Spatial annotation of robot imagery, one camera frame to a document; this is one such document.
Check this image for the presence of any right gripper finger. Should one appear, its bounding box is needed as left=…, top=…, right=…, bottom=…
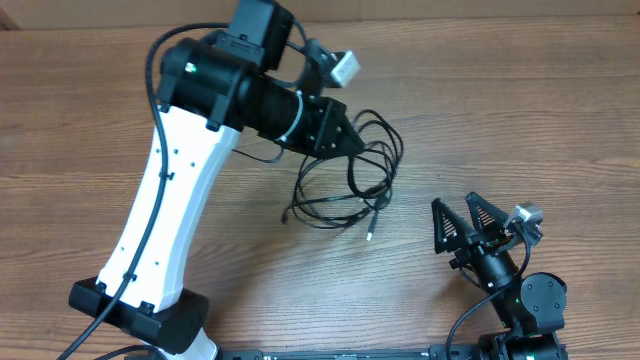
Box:
left=465, top=192, right=508, bottom=240
left=431, top=198, right=473, bottom=254

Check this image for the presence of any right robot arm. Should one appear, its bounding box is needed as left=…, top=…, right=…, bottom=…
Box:
left=428, top=192, right=569, bottom=360

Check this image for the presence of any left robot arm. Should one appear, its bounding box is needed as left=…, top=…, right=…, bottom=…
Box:
left=69, top=1, right=364, bottom=359

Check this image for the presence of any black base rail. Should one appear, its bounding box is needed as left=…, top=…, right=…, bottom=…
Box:
left=214, top=345, right=569, bottom=360

